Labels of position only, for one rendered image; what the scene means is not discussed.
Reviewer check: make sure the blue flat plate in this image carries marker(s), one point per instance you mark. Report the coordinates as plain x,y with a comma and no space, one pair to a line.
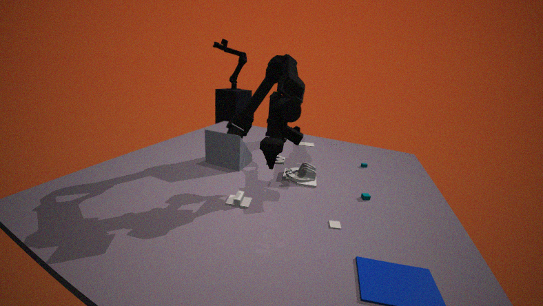
392,284

